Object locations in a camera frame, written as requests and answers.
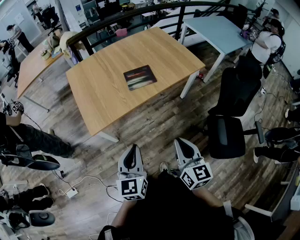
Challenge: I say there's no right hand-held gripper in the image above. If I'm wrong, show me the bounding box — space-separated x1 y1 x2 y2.
174 137 213 190

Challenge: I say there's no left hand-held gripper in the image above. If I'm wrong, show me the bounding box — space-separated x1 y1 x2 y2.
116 143 149 202

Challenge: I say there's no dark striped mouse pad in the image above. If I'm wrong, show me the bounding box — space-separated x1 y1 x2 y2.
123 65 158 91

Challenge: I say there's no person's left forearm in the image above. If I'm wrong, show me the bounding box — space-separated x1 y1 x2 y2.
111 198 137 228

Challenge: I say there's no person's right forearm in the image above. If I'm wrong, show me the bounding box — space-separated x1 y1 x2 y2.
191 187 226 210

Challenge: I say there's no white table leg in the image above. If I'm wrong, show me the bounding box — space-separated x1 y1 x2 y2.
97 131 120 143

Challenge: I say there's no person's black clothing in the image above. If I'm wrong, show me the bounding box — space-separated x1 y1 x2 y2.
97 170 236 240

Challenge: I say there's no black office chair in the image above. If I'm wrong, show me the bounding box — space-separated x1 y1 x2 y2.
206 55 266 160
41 6 63 36

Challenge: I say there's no green and black chair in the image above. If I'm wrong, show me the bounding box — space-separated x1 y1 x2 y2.
0 144 61 172

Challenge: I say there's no grey and black chair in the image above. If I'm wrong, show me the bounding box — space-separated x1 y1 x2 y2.
0 209 56 232

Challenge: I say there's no white storage rack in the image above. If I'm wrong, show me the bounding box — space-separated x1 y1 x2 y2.
245 161 300 235

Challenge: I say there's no light blue table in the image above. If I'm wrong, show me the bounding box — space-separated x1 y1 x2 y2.
180 15 253 99

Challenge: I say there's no long wooden table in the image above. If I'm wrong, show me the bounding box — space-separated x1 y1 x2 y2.
16 39 71 113

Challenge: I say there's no beige cloth bundle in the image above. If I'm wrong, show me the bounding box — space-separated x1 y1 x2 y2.
59 31 82 59

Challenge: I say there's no small potted plant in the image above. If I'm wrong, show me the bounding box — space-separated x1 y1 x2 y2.
40 48 52 60

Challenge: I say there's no black metal railing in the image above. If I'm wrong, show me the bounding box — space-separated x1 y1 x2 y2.
67 0 258 62

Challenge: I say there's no black coat rack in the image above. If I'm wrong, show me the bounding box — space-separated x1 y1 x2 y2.
250 0 269 26

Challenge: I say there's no white cable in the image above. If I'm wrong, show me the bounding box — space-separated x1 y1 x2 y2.
58 175 118 198

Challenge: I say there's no black cable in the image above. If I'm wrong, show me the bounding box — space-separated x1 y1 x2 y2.
52 169 76 191

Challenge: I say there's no person's grey backpack strap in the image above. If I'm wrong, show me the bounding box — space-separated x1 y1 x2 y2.
222 200 255 240

